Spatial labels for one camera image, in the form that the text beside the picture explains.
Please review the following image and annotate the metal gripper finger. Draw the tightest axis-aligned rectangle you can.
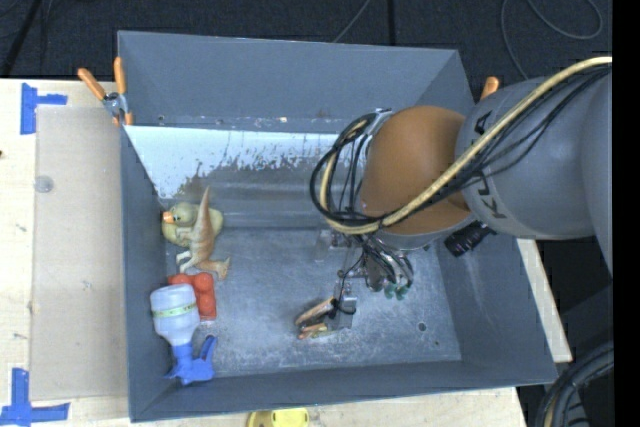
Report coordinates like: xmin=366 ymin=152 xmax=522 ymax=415
xmin=293 ymin=296 xmax=337 ymax=327
xmin=297 ymin=320 xmax=331 ymax=341

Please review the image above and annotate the grey metal bin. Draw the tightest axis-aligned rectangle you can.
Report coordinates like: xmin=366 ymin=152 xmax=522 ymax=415
xmin=116 ymin=30 xmax=560 ymax=424

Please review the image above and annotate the red plastic toy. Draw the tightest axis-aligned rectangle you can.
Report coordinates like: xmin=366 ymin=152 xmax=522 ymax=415
xmin=167 ymin=271 xmax=219 ymax=323

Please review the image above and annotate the orange toy dinosaur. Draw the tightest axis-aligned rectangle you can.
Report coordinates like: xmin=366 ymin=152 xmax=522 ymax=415
xmin=174 ymin=185 xmax=233 ymax=281

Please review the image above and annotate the white spray bottle blue trigger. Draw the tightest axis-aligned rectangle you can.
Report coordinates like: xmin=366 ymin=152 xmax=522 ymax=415
xmin=149 ymin=283 xmax=219 ymax=387

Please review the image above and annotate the yellow rubber duck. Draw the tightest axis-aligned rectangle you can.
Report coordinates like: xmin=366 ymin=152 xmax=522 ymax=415
xmin=160 ymin=200 xmax=225 ymax=247

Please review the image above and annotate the pale flat board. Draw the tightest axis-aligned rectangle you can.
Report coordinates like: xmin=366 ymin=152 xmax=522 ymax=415
xmin=28 ymin=104 xmax=132 ymax=402

